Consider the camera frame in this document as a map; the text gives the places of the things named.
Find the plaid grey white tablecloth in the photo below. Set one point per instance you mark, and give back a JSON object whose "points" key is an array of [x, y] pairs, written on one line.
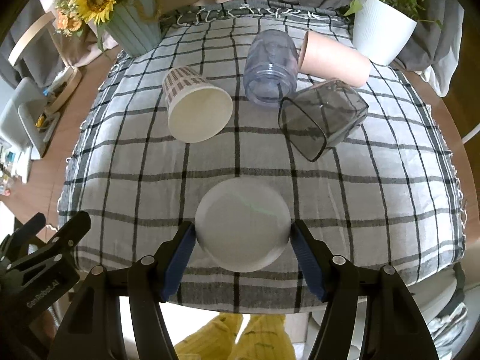
{"points": [[389, 194]]}

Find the pink cup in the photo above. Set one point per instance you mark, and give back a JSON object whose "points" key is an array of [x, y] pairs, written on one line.
{"points": [[323, 57]]}

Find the beige cloth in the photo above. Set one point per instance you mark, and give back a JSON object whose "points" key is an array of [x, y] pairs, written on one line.
{"points": [[169, 5]]}

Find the smoky grey square glass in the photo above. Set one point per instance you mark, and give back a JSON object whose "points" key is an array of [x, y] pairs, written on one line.
{"points": [[316, 119]]}

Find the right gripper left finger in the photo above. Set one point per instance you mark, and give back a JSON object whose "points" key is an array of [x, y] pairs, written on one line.
{"points": [[151, 281]]}

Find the green plant in white pot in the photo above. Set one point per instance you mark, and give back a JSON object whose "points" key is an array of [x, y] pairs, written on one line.
{"points": [[382, 28]]}

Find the checkered paper cup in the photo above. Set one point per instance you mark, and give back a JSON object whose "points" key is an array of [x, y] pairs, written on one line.
{"points": [[197, 109]]}

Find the white cup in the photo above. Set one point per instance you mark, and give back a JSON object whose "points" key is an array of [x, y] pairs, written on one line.
{"points": [[243, 224]]}

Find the small items clutter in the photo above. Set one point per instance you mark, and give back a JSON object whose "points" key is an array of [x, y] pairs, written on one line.
{"points": [[15, 166]]}

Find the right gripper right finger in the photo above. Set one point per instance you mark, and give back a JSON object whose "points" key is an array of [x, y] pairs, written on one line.
{"points": [[333, 280]]}

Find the yellow slippers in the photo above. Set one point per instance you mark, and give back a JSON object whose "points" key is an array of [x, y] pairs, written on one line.
{"points": [[264, 338]]}

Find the sunflower bouquet in blue vase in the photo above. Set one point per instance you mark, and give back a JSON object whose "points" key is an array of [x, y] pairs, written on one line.
{"points": [[133, 24]]}

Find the white chair frame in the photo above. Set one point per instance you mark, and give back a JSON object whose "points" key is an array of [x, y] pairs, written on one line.
{"points": [[471, 134]]}

